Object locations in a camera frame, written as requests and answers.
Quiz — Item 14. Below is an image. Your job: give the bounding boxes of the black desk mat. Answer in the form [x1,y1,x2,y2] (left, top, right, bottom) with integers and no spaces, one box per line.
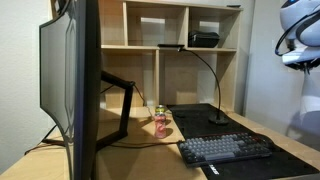
[166,102,320,180]

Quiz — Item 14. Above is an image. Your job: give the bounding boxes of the black box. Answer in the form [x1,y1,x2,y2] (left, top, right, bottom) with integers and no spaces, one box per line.
[187,30,221,49]

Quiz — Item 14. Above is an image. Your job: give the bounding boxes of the black computer mouse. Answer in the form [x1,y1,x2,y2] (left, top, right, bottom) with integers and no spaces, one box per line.
[255,133,276,150]

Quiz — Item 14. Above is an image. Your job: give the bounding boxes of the black monitor cable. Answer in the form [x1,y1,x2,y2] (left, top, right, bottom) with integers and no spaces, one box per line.
[24,124,68,156]

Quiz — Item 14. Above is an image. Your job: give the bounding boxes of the wooden shelf unit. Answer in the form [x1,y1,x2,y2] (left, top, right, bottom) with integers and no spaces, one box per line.
[49,0,252,116]

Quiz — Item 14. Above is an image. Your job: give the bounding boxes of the black curved monitor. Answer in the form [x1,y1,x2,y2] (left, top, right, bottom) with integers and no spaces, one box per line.
[38,0,103,180]

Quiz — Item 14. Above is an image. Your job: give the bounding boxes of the yellow green can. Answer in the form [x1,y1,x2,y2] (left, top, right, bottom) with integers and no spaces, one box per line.
[154,104,167,116]

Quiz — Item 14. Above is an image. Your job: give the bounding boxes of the black keyboard cable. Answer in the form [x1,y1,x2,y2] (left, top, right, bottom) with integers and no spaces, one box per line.
[109,140,182,150]

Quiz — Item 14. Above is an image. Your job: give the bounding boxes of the thin black cable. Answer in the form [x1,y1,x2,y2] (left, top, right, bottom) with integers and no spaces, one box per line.
[132,83,156,118]

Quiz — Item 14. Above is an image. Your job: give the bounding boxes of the grey mechanical keyboard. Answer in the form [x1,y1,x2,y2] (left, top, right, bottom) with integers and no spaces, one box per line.
[177,131,274,168]

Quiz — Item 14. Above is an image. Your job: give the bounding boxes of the pink soda can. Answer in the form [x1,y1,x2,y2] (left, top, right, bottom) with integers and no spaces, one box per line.
[153,111,168,140]

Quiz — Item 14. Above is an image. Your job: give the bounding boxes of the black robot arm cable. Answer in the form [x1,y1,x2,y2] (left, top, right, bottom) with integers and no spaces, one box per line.
[274,5,320,58]

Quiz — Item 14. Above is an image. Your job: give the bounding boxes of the black monitor stand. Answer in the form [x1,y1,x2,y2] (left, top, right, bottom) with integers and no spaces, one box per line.
[95,69,136,152]

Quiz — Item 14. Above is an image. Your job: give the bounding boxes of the black gooseneck desk lamp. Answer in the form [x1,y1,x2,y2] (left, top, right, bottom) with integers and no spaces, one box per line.
[157,43,230,126]

